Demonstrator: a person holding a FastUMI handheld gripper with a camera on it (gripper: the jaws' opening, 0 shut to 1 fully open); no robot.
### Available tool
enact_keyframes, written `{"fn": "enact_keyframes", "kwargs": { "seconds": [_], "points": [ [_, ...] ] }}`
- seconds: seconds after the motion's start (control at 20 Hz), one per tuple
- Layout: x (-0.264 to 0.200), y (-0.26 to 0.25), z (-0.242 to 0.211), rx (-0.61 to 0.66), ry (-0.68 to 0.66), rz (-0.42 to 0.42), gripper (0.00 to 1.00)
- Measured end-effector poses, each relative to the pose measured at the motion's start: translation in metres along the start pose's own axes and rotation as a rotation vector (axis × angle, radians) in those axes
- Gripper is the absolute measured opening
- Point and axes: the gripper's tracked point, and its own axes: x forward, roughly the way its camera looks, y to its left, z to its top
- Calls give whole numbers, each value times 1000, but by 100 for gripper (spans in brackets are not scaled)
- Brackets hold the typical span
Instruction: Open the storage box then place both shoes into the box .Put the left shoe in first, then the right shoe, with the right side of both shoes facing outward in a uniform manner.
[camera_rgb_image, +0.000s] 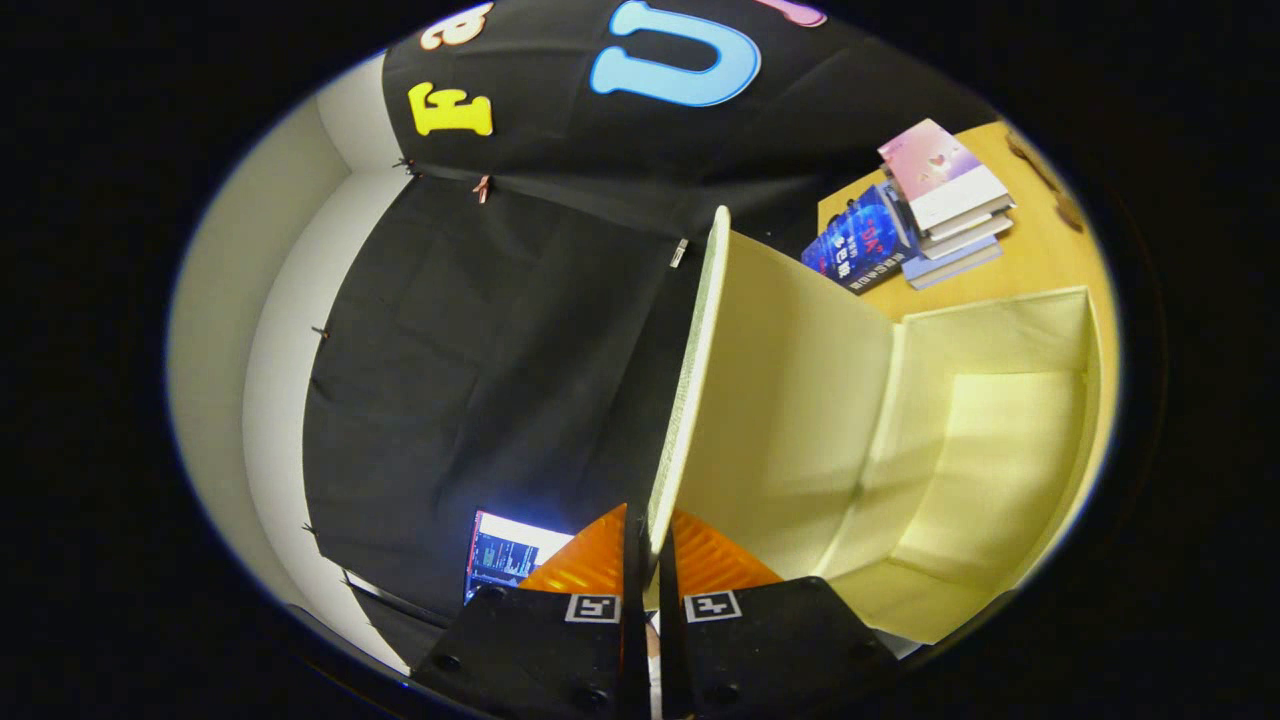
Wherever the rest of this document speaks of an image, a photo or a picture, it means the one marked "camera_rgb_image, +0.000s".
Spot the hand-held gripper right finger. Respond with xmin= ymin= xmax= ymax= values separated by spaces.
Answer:
xmin=656 ymin=510 xmax=903 ymax=720

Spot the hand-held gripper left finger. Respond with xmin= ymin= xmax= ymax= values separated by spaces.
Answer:
xmin=408 ymin=502 xmax=651 ymax=720

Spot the pale green storage box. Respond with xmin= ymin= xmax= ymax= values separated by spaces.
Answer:
xmin=645 ymin=205 xmax=1106 ymax=649

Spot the lit computer screen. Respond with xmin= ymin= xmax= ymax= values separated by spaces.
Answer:
xmin=463 ymin=508 xmax=576 ymax=604

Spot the black backdrop cloth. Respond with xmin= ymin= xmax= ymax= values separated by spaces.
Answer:
xmin=300 ymin=0 xmax=1001 ymax=641

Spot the light blue book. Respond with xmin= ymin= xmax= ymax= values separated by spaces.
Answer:
xmin=900 ymin=235 xmax=1004 ymax=291

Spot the white book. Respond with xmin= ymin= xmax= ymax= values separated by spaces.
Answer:
xmin=920 ymin=205 xmax=1013 ymax=261

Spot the pink book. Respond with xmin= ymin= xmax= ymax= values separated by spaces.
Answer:
xmin=878 ymin=118 xmax=1016 ymax=236

